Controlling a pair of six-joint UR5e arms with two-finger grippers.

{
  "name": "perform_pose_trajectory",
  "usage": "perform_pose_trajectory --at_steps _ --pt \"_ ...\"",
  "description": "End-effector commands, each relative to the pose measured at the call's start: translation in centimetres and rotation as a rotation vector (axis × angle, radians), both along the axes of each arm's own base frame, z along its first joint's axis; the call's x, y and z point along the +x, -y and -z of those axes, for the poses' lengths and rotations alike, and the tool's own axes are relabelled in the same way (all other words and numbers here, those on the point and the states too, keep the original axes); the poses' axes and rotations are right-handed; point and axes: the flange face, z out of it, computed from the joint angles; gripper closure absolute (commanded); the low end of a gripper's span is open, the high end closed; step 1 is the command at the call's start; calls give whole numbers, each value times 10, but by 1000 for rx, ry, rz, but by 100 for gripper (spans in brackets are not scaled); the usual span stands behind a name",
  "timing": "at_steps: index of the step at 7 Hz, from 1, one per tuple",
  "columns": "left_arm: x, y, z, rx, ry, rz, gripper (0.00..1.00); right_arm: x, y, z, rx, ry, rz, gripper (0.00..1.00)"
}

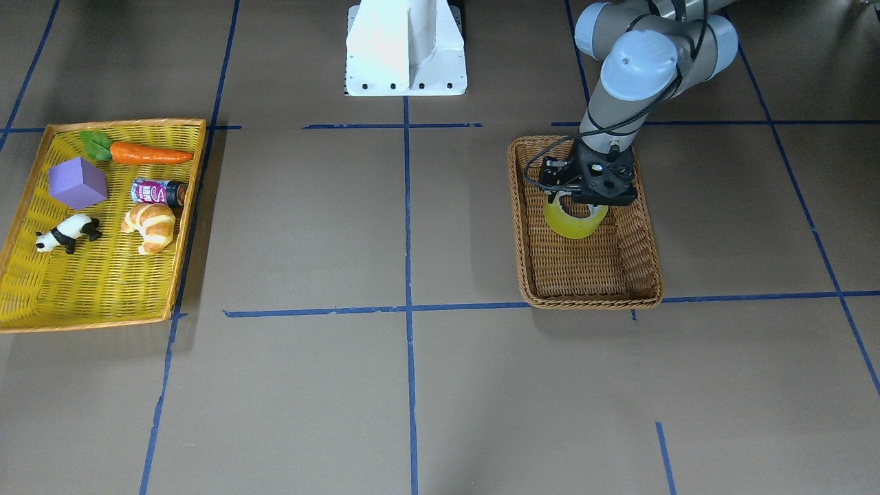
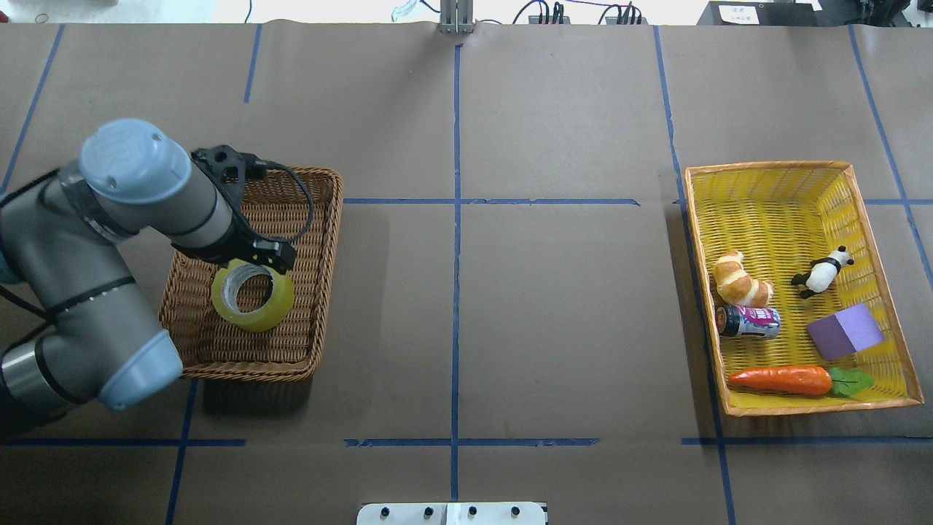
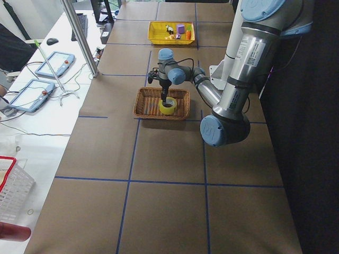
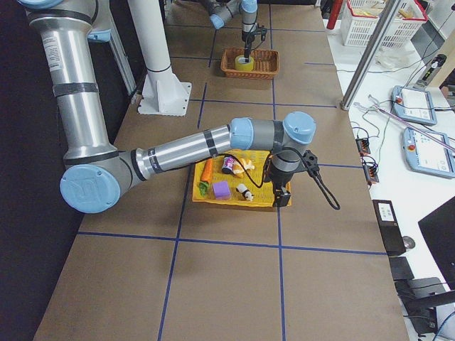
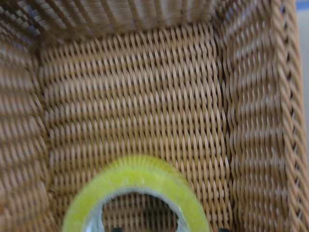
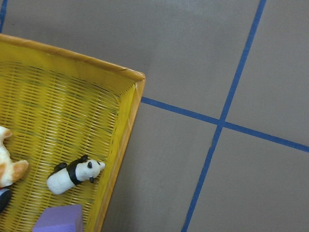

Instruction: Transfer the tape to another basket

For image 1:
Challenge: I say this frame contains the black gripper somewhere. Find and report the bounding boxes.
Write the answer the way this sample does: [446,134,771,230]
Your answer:
[568,141,638,207]

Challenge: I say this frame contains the yellow tape roll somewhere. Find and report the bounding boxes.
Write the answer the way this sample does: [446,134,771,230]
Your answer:
[542,194,609,239]

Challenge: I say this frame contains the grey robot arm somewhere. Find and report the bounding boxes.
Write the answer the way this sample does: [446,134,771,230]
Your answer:
[560,1,738,206]

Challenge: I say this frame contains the brown wicker basket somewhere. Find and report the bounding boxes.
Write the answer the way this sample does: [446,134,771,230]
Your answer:
[508,135,663,309]

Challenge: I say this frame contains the yellow woven tray basket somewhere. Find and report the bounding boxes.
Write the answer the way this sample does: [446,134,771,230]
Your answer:
[1,118,208,333]

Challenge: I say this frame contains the toy croissant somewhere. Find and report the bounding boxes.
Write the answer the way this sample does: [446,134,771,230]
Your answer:
[120,203,176,256]

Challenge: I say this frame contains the small purple drink can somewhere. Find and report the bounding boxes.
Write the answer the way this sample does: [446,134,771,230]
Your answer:
[130,177,188,209]

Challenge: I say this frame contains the orange toy carrot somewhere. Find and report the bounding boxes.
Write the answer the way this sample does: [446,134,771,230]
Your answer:
[78,131,194,165]

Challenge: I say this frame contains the purple foam cube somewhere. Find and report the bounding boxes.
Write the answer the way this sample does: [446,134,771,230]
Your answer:
[48,157,108,210]

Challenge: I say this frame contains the toy panda figure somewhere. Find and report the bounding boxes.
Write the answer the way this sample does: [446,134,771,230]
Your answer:
[35,213,102,254]

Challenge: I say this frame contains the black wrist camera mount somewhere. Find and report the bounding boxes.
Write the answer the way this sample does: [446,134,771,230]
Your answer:
[538,156,570,195]

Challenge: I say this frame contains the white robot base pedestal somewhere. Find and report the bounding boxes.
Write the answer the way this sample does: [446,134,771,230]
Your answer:
[344,1,468,97]

